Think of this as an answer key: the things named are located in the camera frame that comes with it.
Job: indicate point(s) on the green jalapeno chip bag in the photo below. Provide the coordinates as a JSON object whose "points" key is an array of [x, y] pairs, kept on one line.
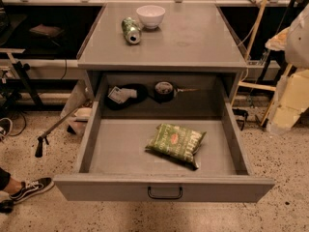
{"points": [[178, 142]]}

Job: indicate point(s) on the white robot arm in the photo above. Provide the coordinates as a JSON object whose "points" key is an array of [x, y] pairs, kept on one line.
{"points": [[297, 47]]}

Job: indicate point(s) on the grey cabinet counter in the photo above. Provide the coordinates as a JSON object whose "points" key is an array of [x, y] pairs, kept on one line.
{"points": [[193, 37]]}

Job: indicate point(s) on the grey open drawer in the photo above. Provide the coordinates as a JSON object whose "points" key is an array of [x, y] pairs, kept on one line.
{"points": [[113, 163]]}

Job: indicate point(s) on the black pouch with white tag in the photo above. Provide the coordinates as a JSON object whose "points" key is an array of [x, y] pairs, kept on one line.
{"points": [[121, 97]]}

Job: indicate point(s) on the green soda can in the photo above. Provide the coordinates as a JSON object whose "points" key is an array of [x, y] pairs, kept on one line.
{"points": [[131, 30]]}

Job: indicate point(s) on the white bowl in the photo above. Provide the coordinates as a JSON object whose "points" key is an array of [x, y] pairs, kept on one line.
{"points": [[150, 16]]}

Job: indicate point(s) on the grabber stick tool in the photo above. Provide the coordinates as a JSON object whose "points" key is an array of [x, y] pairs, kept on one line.
{"points": [[43, 137]]}

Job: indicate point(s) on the black tripod stand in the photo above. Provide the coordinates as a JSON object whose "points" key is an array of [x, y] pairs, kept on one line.
{"points": [[21, 71]]}

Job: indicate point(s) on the black and white sneaker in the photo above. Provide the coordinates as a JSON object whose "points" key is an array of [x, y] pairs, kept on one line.
{"points": [[29, 189]]}

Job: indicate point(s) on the black wheel caster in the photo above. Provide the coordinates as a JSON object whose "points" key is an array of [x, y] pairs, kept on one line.
{"points": [[6, 206]]}

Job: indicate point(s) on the black drawer handle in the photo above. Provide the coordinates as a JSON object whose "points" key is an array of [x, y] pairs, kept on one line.
{"points": [[165, 193]]}

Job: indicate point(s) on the wooden easel frame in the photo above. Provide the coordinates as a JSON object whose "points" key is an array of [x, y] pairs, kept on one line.
{"points": [[265, 24]]}

